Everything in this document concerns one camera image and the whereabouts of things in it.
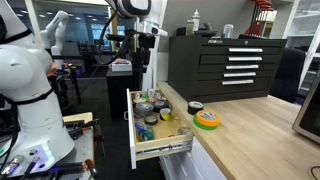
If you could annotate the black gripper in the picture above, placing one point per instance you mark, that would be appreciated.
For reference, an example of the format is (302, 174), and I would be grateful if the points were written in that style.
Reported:
(146, 40)

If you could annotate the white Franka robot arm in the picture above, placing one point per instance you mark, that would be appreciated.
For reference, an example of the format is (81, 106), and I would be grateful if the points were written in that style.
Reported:
(30, 83)

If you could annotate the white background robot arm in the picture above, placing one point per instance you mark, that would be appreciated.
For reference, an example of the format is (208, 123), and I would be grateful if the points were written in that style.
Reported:
(55, 31)

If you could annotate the small colourful tape roll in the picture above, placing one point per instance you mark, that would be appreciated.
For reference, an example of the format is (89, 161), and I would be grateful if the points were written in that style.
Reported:
(153, 98)

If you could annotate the white and green tape roll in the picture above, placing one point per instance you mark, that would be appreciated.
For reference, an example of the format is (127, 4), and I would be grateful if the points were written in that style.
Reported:
(139, 100)

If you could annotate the yellow and black tape roll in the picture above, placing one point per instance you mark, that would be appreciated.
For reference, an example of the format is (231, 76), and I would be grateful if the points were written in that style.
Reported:
(165, 116)

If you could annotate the small black tape roll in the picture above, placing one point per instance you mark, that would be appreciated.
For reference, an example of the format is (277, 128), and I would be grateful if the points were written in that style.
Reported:
(147, 121)

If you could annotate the black tape roll white core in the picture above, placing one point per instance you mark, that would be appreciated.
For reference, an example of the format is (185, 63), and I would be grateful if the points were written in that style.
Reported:
(191, 110)

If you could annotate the blue tape roll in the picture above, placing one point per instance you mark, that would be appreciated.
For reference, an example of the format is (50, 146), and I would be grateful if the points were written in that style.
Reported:
(140, 126)

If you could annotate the open wooden drawer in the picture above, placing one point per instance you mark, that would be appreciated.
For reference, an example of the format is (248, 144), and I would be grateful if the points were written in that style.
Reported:
(166, 128)

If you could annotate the teal tape roll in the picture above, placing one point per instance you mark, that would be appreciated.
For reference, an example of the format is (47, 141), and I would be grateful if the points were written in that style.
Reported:
(148, 136)

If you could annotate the grey translucent tape roll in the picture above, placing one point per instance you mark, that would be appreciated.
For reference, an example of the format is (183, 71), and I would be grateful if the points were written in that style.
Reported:
(180, 131)

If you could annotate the green masking tape roll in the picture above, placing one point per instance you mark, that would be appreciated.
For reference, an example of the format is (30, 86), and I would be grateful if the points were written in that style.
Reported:
(198, 125)

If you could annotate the orange masking tape roll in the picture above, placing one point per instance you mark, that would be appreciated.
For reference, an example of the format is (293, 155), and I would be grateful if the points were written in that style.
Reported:
(213, 121)

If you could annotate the white box with red print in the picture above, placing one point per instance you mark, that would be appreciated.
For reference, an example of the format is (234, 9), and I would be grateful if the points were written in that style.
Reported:
(121, 66)

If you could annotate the small glass jar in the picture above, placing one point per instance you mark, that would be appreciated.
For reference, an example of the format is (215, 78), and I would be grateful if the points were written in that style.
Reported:
(189, 29)

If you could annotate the white squeeze bottle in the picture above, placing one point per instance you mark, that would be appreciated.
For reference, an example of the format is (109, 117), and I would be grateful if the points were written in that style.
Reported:
(196, 21)

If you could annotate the black tool on chest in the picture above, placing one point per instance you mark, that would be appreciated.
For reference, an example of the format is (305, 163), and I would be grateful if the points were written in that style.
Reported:
(205, 32)

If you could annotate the silver metal can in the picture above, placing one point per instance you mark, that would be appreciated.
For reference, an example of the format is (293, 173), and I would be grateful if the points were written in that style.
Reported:
(228, 31)

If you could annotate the black metal tool chest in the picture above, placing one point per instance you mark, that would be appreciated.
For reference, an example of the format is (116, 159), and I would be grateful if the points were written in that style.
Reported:
(213, 90)

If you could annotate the red bar clamps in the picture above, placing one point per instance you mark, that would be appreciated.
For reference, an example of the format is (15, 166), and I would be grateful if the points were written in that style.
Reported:
(258, 20)

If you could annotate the robot mounting cart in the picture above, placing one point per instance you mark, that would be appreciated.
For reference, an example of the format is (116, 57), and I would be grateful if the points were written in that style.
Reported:
(80, 146)

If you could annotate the black office chair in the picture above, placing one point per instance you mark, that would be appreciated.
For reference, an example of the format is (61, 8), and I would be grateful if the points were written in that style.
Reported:
(288, 73)

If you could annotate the white shelving unit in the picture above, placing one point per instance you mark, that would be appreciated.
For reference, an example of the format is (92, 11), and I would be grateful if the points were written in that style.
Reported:
(308, 30)

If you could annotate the silver microwave oven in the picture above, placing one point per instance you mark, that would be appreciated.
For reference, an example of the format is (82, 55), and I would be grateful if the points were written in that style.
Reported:
(310, 116)

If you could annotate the black pedestal cabinet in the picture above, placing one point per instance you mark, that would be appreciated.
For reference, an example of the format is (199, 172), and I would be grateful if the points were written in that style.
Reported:
(118, 93)

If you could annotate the large grey duct tape roll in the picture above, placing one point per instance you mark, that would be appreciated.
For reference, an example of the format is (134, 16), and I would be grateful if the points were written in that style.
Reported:
(138, 109)

